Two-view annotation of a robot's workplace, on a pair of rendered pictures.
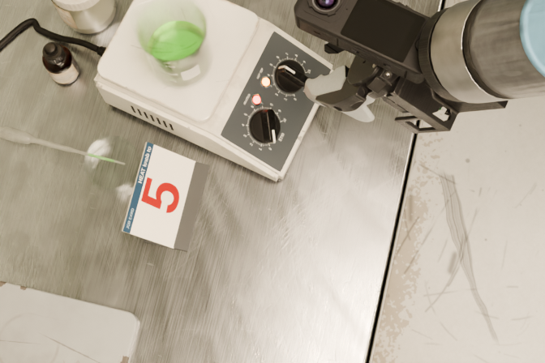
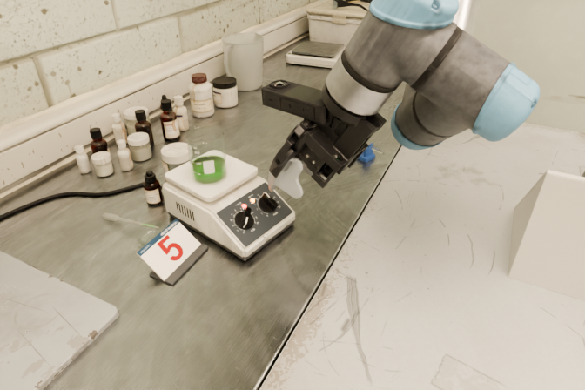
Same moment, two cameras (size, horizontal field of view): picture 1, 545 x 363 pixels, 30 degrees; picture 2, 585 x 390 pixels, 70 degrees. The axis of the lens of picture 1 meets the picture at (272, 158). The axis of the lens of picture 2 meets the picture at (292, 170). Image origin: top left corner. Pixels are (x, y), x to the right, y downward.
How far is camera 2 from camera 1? 0.58 m
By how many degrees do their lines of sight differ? 44
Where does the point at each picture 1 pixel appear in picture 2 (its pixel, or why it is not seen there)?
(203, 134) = (206, 211)
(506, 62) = (361, 34)
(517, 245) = (394, 323)
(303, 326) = (227, 341)
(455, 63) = (337, 68)
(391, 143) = (319, 257)
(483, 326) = (361, 370)
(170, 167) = (184, 238)
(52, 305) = (70, 292)
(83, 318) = (84, 303)
